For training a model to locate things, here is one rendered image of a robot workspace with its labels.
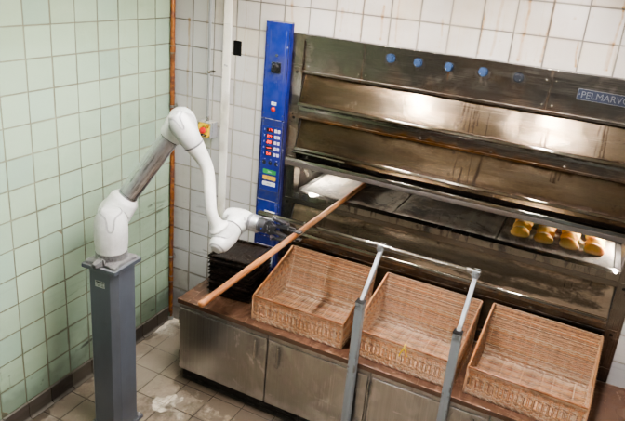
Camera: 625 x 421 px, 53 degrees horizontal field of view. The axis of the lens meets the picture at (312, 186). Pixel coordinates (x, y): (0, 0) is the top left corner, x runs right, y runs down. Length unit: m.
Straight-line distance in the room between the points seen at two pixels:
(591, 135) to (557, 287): 0.80
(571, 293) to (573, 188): 0.55
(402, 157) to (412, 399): 1.24
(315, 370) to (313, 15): 1.90
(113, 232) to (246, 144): 1.08
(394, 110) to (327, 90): 0.40
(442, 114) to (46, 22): 1.98
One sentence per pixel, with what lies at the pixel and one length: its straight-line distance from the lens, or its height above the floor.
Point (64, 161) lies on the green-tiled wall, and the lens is 3.48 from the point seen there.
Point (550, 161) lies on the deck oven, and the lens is 3.22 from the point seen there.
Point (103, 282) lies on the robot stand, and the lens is 3.23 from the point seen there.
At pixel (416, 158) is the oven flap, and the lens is 3.36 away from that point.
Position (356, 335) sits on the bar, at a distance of 3.15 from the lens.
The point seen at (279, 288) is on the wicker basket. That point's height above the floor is 0.62.
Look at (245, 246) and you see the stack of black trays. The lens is 3.79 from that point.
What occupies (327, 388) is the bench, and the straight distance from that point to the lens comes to 3.47.
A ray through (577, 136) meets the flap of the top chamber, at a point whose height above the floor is 1.81.
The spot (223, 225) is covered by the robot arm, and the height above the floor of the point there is 1.22.
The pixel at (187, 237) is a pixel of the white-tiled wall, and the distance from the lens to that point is 4.27.
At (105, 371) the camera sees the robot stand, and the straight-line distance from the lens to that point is 3.51.
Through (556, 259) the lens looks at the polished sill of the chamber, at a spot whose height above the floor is 1.17.
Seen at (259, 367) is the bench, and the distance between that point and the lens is 3.63.
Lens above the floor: 2.48
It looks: 20 degrees down
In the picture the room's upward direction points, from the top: 5 degrees clockwise
